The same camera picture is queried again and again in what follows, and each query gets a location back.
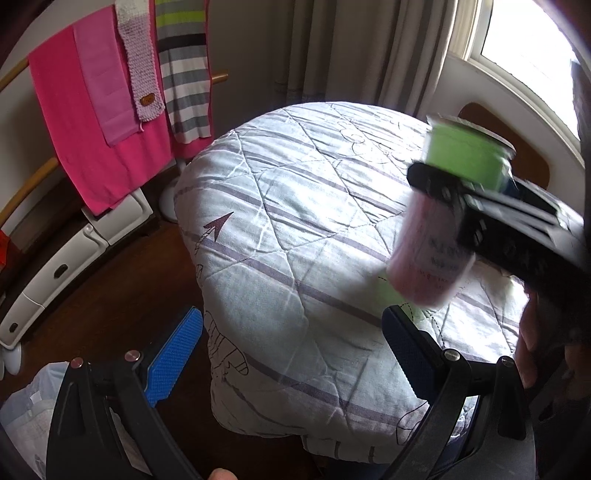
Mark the red cloth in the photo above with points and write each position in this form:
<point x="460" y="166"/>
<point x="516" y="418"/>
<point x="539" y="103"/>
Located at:
<point x="7" y="247"/>

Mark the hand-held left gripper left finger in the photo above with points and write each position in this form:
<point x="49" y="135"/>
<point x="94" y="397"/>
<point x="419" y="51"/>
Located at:
<point x="176" y="353"/>

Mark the lilac knitted scarf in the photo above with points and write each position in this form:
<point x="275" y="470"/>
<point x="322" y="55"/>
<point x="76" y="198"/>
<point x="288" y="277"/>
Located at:
<point x="141" y="55"/>

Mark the wooden clothes rack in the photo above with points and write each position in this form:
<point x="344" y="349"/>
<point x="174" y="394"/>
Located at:
<point x="27" y="184"/>

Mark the white plastic drawer cabinet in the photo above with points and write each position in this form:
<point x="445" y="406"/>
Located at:
<point x="60" y="272"/>

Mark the light pink cloth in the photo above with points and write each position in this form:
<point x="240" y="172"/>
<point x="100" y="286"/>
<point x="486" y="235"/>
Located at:
<point x="104" y="78"/>

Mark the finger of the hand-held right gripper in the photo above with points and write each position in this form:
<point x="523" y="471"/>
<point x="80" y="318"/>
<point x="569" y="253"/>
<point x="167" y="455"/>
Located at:
<point x="438" y="184"/>
<point x="510" y="184"/>

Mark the striped knitted cloth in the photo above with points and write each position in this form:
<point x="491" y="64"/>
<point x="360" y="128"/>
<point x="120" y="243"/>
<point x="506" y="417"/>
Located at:
<point x="187" y="69"/>

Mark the person's left hand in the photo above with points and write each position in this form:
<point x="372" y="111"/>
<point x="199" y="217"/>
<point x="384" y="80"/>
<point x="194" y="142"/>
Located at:
<point x="222" y="474"/>

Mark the beige curtain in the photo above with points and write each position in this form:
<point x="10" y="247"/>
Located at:
<point x="351" y="50"/>

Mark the clear plastic bag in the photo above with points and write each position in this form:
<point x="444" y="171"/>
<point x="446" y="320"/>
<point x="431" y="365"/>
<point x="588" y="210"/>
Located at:
<point x="27" y="415"/>

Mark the brown wooden headboard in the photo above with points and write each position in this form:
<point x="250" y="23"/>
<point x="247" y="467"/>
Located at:
<point x="531" y="157"/>

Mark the person's right hand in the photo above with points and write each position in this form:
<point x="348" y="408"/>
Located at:
<point x="530" y="332"/>

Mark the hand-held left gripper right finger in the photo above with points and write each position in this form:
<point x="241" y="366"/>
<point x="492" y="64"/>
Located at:
<point x="410" y="357"/>

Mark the green and pink cup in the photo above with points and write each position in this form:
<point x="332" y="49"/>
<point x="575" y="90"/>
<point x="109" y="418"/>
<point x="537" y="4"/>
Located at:
<point x="438" y="240"/>

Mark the bright pink towel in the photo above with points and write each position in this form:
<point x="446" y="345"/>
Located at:
<point x="87" y="147"/>

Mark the white framed window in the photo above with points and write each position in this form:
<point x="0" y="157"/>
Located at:
<point x="521" y="50"/>

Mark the striped grey quilt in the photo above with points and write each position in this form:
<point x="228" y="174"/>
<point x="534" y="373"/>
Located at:
<point x="295" y="240"/>

